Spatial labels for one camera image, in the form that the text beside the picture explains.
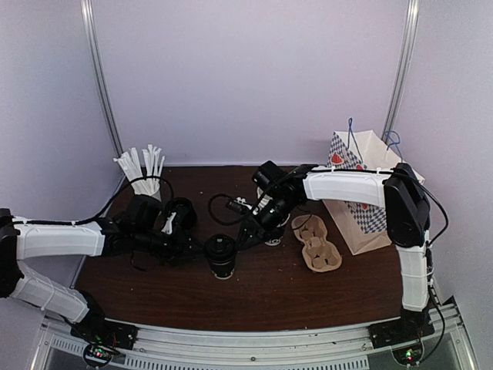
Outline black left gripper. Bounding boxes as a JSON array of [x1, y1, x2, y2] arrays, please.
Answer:
[[135, 227, 207, 268]]

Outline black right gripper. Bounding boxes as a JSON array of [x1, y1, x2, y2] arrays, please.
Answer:
[[236, 196, 299, 253]]

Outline black plastic cup lid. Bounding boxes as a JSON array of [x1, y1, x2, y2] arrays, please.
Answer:
[[204, 234, 236, 264]]

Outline paper cups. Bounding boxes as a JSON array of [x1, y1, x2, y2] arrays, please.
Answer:
[[255, 187, 290, 247]]

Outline cardboard cup carrier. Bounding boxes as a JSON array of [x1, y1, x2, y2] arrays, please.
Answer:
[[291, 214, 342, 273]]

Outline blue checkered paper bag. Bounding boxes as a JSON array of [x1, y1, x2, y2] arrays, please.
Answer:
[[324, 119, 404, 255]]

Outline black white paper cup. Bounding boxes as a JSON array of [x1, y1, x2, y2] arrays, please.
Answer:
[[209, 259, 236, 280]]

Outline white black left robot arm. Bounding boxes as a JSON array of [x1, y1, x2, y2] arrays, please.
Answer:
[[1, 195, 197, 342]]

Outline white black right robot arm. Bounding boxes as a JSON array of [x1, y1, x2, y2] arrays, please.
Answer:
[[227, 161, 431, 341]]

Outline black lid stack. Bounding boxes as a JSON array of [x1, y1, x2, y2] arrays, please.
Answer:
[[164, 197, 197, 234]]

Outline white paper straw cup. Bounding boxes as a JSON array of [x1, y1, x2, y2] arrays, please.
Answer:
[[132, 182, 161, 200]]

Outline aluminium table front rail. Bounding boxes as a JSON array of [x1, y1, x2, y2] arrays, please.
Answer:
[[32, 302, 477, 370]]

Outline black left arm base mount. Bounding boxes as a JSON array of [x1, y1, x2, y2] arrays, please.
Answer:
[[67, 311, 138, 350]]

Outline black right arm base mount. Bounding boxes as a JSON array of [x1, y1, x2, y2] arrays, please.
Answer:
[[368, 311, 435, 348]]

